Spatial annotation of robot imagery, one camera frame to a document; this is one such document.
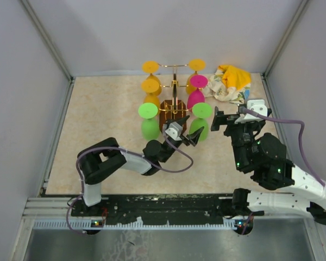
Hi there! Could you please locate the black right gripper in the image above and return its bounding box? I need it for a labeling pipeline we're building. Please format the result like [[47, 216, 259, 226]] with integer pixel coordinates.
[[210, 106, 261, 171]]

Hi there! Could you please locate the green wine glass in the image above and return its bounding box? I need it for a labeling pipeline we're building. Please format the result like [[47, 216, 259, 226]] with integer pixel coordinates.
[[138, 103, 160, 141], [189, 102, 212, 141]]

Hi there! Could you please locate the pink wine glass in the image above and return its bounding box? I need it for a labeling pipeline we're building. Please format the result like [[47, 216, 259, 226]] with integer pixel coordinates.
[[187, 74, 208, 110]]

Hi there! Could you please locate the yellow wine glass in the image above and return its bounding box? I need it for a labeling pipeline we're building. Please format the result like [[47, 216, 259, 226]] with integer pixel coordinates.
[[185, 58, 205, 95], [141, 79, 160, 107], [142, 61, 162, 96]]

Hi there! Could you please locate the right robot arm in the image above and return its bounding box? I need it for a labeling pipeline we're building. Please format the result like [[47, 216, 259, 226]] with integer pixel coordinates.
[[211, 105, 326, 226]]

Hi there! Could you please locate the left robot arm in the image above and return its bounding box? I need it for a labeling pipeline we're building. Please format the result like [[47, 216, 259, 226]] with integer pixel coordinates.
[[76, 116, 204, 216]]

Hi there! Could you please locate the gold black wine glass rack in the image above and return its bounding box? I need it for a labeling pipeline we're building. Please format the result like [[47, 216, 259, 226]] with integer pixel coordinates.
[[158, 64, 188, 132]]

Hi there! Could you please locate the patterned crumpled cloth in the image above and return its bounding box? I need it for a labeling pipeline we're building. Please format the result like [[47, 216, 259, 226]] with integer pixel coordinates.
[[202, 65, 252, 104]]

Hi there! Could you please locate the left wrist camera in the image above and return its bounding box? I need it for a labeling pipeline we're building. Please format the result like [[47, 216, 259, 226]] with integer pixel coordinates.
[[163, 122, 183, 141]]

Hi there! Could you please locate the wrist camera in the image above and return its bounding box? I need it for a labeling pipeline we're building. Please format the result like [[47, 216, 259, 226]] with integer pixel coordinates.
[[163, 122, 183, 141], [235, 99, 268, 123]]

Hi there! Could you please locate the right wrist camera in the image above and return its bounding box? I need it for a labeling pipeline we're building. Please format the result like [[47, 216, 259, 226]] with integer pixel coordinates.
[[235, 99, 268, 123]]

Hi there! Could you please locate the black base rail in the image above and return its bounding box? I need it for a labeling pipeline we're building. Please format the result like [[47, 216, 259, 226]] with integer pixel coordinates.
[[66, 190, 264, 235]]

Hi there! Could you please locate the aluminium frame post right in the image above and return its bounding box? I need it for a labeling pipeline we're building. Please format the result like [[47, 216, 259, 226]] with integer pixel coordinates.
[[262, 0, 311, 79]]

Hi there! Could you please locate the aluminium frame post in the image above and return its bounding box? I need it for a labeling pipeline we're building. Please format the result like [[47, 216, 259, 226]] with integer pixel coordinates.
[[18, 0, 73, 81], [262, 0, 311, 79]]

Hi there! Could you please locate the aluminium frame post left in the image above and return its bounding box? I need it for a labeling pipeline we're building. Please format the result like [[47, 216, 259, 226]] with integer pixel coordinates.
[[18, 0, 73, 81]]

